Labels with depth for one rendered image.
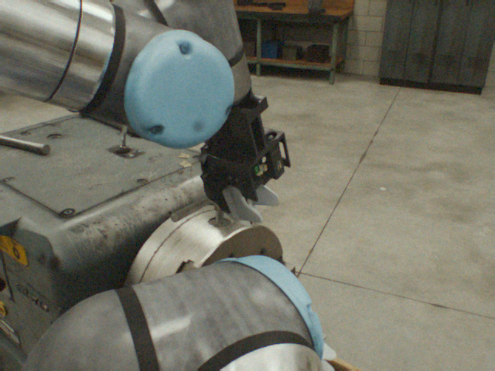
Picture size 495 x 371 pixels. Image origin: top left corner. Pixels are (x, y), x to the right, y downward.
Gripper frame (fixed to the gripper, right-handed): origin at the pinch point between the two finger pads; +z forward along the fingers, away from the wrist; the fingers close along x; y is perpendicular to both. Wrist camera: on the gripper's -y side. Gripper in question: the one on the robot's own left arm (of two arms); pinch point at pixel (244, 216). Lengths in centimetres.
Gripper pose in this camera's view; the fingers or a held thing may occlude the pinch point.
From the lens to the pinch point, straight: 69.1
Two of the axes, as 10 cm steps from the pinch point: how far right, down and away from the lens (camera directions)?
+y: 7.7, 2.9, -5.8
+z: 2.1, 7.3, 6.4
